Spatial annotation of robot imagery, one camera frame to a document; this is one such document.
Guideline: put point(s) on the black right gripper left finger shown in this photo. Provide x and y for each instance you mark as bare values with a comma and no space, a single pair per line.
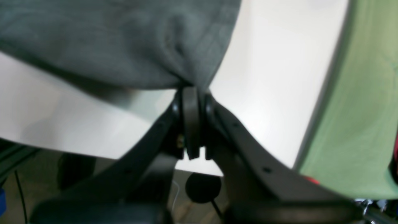
133,190

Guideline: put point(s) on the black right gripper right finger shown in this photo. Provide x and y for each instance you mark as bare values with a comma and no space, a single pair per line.
261,189

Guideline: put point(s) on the dark grey t-shirt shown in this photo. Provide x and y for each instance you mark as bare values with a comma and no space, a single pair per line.
144,44

